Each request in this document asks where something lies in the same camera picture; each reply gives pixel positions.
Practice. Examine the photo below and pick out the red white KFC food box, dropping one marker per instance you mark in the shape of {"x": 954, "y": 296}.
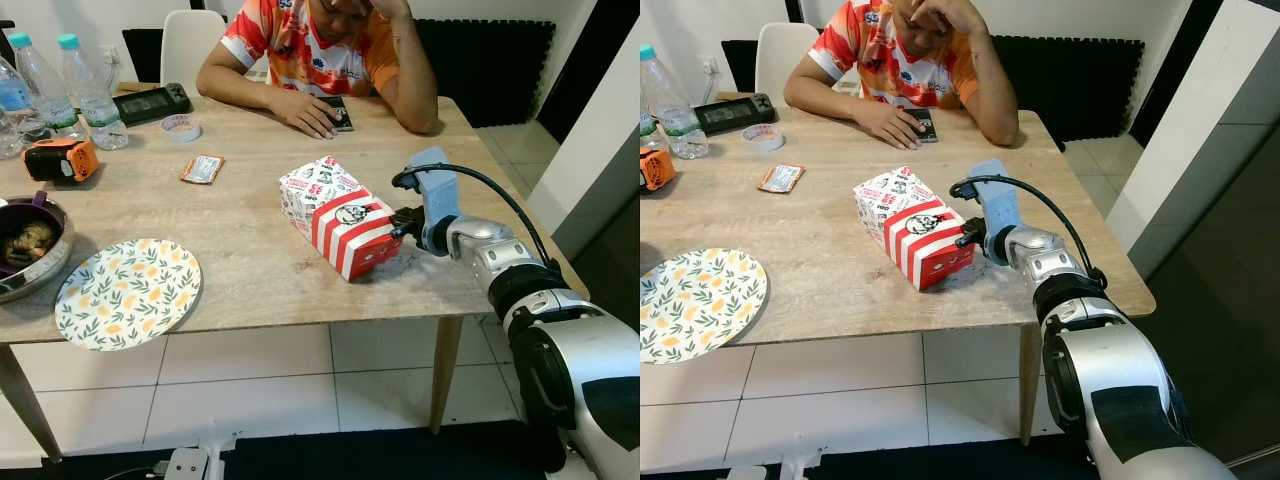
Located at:
{"x": 915, "y": 225}
{"x": 340, "y": 215}

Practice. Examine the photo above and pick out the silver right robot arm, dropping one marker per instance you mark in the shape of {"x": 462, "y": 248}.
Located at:
{"x": 580, "y": 370}
{"x": 1110, "y": 390}

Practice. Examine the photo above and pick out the black smartphone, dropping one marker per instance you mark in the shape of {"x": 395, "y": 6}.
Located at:
{"x": 344, "y": 118}
{"x": 927, "y": 128}

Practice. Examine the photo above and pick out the light wooden dining table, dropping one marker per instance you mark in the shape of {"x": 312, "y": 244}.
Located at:
{"x": 830, "y": 250}
{"x": 250, "y": 250}

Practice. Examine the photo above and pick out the person in orange patterned shirt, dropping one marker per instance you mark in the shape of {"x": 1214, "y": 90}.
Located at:
{"x": 900, "y": 60}
{"x": 310, "y": 50}

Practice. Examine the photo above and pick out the small orange silver sachet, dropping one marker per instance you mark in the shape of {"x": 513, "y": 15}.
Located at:
{"x": 202, "y": 170}
{"x": 781, "y": 178}

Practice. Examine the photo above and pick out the white tape roll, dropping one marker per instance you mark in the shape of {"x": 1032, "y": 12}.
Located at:
{"x": 181, "y": 138}
{"x": 762, "y": 148}

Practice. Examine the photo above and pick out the orange black battery pack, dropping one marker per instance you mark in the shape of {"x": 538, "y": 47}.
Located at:
{"x": 70, "y": 160}
{"x": 658, "y": 170}

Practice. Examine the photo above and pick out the white shell chair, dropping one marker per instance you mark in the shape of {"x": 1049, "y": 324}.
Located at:
{"x": 780, "y": 60}
{"x": 190, "y": 50}

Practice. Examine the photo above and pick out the black rectangular handheld device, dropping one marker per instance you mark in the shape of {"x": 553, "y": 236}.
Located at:
{"x": 733, "y": 114}
{"x": 150, "y": 104}

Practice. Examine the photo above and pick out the floral print round plate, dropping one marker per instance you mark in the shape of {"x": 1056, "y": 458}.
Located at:
{"x": 700, "y": 305}
{"x": 128, "y": 295}

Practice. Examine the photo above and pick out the small black foam panel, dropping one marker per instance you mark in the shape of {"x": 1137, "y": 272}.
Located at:
{"x": 143, "y": 55}
{"x": 740, "y": 65}

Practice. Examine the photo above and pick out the steel bowl with food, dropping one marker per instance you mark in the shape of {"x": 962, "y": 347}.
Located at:
{"x": 55, "y": 265}

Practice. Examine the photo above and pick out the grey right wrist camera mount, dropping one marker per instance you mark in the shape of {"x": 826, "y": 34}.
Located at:
{"x": 995, "y": 198}
{"x": 435, "y": 185}

